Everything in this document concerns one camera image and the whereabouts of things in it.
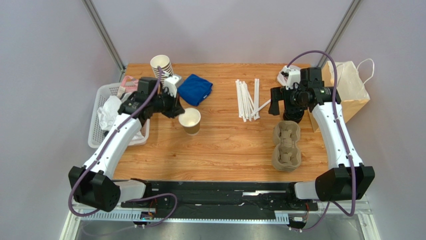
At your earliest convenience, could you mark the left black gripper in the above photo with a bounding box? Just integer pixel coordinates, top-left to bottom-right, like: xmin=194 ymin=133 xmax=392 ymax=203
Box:
xmin=150 ymin=88 xmax=185 ymax=119

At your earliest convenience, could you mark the single brown paper cup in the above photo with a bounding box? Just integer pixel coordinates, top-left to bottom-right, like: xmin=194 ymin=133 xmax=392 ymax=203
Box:
xmin=178 ymin=107 xmax=201 ymax=136

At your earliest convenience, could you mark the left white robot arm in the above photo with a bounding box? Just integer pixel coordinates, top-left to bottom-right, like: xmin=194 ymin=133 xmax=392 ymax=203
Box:
xmin=68 ymin=74 xmax=185 ymax=217

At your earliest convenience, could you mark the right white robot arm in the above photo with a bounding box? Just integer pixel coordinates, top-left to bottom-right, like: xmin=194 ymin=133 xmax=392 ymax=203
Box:
xmin=268 ymin=66 xmax=375 ymax=202

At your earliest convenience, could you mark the stack of black lids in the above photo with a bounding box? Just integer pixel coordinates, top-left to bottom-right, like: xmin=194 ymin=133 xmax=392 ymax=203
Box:
xmin=283 ymin=110 xmax=305 ymax=124

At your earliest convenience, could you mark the white pink mesh pouch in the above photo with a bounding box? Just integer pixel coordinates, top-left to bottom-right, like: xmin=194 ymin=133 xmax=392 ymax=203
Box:
xmin=277 ymin=66 xmax=290 ymax=86

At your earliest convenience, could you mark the blue folded cloth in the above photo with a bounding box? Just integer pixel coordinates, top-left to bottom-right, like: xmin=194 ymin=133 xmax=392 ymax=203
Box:
xmin=177 ymin=74 xmax=213 ymax=107

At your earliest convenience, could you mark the pink cloth item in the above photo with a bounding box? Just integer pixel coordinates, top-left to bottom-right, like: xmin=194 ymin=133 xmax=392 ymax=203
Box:
xmin=117 ymin=75 xmax=139 ymax=98

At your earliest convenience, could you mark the stack of paper cups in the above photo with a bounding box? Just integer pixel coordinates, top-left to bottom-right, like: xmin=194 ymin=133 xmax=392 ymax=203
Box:
xmin=150 ymin=54 xmax=174 ymax=84

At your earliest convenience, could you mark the brown paper bag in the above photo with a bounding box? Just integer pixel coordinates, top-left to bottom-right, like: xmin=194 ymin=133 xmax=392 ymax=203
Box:
xmin=308 ymin=58 xmax=375 ymax=133

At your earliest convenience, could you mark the white crumpled garment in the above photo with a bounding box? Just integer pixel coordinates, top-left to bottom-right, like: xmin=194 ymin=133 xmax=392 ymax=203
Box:
xmin=97 ymin=92 xmax=131 ymax=137

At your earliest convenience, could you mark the white plastic basket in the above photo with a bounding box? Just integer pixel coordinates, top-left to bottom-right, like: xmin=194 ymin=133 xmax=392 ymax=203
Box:
xmin=87 ymin=83 xmax=150 ymax=149

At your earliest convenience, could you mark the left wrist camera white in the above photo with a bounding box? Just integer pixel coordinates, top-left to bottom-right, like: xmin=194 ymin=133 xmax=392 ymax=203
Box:
xmin=163 ymin=74 xmax=183 ymax=98

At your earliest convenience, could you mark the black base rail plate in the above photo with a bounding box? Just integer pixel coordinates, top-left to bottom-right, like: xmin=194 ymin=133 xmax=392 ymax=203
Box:
xmin=113 ymin=179 xmax=320 ymax=221

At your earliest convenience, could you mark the right aluminium frame post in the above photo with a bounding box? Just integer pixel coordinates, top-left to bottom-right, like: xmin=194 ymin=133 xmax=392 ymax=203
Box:
xmin=324 ymin=0 xmax=364 ymax=56

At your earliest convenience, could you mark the aluminium frame post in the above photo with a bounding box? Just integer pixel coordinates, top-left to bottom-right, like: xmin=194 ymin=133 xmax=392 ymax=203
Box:
xmin=324 ymin=0 xmax=364 ymax=56
xmin=82 ymin=0 xmax=126 ymax=74

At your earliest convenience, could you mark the left aluminium frame post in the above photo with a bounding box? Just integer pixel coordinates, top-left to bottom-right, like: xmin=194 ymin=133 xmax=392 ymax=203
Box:
xmin=82 ymin=0 xmax=126 ymax=74

